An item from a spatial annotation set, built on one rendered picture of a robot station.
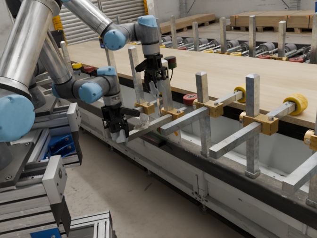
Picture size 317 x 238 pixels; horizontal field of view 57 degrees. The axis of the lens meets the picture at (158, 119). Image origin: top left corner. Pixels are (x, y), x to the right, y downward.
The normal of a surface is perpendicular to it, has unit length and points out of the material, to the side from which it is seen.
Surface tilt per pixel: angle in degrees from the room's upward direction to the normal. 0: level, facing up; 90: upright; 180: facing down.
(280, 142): 90
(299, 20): 90
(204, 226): 0
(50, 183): 90
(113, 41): 90
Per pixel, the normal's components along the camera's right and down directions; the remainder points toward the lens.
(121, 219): -0.14, -0.90
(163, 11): 0.61, 0.25
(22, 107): 0.88, 0.17
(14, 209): 0.15, 0.40
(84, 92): -0.38, 0.43
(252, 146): -0.77, 0.36
